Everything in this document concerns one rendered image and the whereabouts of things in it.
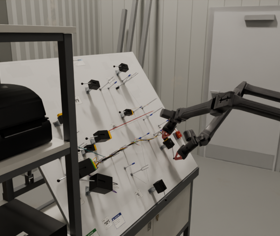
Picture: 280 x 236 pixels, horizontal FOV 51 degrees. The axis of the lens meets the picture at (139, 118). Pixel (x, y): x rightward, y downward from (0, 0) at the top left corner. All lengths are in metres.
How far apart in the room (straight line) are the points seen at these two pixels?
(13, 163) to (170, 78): 3.83
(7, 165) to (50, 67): 0.91
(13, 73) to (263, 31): 3.29
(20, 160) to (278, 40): 3.66
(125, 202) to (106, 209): 0.14
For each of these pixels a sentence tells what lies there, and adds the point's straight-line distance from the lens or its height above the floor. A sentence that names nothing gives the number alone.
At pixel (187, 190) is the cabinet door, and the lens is 2.30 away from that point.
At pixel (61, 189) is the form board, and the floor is 1.14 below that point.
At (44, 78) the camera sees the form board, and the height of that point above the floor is 1.59.
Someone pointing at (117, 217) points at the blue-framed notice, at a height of 0.93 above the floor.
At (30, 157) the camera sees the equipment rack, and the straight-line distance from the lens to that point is 0.98.
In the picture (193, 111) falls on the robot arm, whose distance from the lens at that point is 1.65.
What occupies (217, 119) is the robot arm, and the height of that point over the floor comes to 1.30.
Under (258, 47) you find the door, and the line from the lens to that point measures 4.21.
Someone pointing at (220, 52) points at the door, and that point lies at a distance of 4.29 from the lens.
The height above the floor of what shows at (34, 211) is 1.12.
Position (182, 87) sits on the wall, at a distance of 4.55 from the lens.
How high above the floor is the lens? 1.83
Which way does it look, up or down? 16 degrees down
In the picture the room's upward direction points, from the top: 1 degrees clockwise
